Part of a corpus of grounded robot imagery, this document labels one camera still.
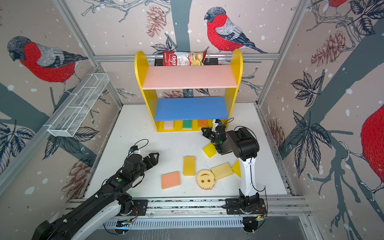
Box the yellow wooden shelf unit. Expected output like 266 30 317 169
134 50 244 133

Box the cream beige sponge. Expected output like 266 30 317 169
211 163 234 181

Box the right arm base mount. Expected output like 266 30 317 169
223 198 267 216

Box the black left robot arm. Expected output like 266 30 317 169
32 153 160 240

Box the orange scouring sponge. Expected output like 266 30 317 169
198 120 208 129

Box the yellow rectangular sponge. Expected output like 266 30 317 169
183 156 196 177

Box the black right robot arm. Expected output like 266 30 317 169
202 125 260 212

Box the pale pink sponge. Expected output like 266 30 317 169
163 121 174 130

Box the green scouring sponge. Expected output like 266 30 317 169
183 120 193 130

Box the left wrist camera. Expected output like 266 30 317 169
128 145 141 156

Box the salmon pink sponge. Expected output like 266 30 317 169
161 172 181 190

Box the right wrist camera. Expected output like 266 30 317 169
213 119 222 126

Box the white wire mesh basket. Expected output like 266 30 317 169
48 73 110 137

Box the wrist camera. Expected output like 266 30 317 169
128 145 141 156
213 119 222 126

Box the smiley face sponge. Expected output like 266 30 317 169
197 170 216 190

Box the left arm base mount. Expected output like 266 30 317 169
118 199 149 217

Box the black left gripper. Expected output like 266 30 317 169
131 151 160 182

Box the small bright yellow sponge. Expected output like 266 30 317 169
203 143 217 158

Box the red chips bag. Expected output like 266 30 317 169
163 51 207 67

